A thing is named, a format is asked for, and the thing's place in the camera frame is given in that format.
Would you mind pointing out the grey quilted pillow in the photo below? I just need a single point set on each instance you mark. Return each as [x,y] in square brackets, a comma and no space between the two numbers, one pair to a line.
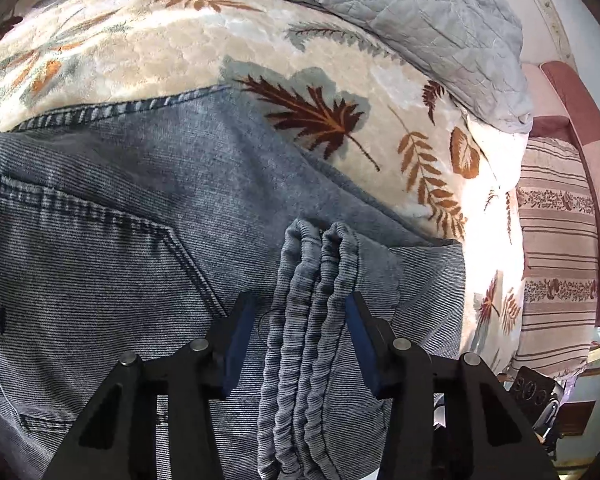
[405,10]

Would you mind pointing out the black device with dials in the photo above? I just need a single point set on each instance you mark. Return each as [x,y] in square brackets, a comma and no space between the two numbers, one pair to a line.
[530,387]

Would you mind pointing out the wooden furniture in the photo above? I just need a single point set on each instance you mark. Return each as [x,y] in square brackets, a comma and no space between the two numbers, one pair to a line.
[577,417]

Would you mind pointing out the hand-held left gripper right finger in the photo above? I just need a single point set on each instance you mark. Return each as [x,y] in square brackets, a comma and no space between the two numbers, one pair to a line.
[365,350]

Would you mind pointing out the striped floral cushion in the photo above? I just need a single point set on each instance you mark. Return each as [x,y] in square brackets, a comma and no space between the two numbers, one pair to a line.
[555,260]

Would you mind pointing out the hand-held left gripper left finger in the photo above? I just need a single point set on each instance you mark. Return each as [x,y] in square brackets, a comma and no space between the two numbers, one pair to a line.
[237,345]

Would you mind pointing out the blue denim pants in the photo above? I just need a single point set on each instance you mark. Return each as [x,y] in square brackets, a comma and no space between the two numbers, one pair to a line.
[105,185]

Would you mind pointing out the leaf print blanket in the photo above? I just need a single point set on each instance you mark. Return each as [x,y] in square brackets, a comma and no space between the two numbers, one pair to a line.
[155,60]

